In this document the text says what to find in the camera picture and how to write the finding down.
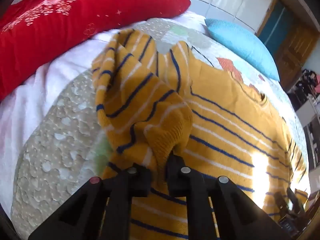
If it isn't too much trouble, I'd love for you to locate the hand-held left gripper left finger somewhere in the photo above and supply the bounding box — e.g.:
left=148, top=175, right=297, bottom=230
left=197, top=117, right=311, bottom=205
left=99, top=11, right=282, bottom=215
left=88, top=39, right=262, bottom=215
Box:
left=27, top=166, right=152, bottom=240

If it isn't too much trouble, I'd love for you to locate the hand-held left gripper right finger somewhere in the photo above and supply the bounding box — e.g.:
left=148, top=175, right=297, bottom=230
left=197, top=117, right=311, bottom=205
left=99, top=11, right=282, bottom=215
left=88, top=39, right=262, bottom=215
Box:
left=166, top=152, right=296, bottom=240

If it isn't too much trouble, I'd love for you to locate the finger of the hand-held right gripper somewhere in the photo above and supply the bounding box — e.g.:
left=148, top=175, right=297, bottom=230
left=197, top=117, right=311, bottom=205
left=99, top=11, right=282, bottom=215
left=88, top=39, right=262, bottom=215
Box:
left=286, top=187, right=308, bottom=217
left=274, top=192, right=290, bottom=215

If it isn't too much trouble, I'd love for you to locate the yellow striped knit sweater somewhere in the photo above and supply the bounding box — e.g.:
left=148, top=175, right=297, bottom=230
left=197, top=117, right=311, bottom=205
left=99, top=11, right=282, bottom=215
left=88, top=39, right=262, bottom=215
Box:
left=91, top=29, right=311, bottom=240

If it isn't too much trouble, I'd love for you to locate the patterned quilted bedspread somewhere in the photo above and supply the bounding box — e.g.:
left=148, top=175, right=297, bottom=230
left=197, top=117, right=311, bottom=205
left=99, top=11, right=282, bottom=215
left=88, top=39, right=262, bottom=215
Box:
left=11, top=17, right=312, bottom=240

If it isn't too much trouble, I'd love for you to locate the cluttered storage shelf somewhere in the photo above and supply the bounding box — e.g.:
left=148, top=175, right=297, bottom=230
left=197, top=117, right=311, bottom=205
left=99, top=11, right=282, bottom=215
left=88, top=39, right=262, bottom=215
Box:
left=287, top=68, right=320, bottom=112

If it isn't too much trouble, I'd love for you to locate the white fleece blanket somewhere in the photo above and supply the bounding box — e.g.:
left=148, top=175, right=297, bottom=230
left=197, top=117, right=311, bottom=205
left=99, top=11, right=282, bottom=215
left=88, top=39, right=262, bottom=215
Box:
left=0, top=10, right=208, bottom=207

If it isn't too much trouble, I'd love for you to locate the light blue pillow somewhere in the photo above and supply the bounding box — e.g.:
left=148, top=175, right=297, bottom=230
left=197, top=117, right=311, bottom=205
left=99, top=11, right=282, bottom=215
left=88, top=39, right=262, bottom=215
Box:
left=205, top=18, right=280, bottom=82

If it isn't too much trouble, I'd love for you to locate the brown wooden door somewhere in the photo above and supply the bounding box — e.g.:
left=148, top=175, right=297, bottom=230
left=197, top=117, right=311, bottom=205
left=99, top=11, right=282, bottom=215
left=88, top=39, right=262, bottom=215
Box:
left=275, top=17, right=318, bottom=82

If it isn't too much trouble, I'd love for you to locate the red patterned pillow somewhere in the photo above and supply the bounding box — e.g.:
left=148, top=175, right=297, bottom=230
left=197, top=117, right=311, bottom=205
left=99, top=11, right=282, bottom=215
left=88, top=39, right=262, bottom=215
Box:
left=0, top=0, right=192, bottom=102

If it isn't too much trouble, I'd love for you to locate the teal door curtain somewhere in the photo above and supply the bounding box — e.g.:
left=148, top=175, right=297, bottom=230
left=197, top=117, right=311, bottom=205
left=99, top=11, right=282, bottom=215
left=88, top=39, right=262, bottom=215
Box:
left=257, top=0, right=295, bottom=42

